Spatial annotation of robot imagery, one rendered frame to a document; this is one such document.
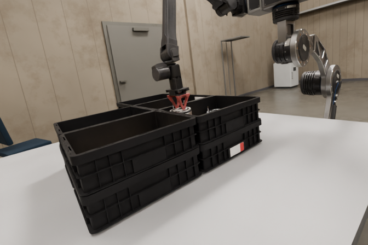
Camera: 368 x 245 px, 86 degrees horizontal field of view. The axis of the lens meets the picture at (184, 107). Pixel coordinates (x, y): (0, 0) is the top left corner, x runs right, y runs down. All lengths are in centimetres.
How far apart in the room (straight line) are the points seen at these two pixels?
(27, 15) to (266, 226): 396
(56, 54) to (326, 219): 386
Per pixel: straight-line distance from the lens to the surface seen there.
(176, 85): 87
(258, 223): 60
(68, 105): 393
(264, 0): 133
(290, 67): 771
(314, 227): 62
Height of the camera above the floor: 110
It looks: 11 degrees down
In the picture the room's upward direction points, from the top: 7 degrees counter-clockwise
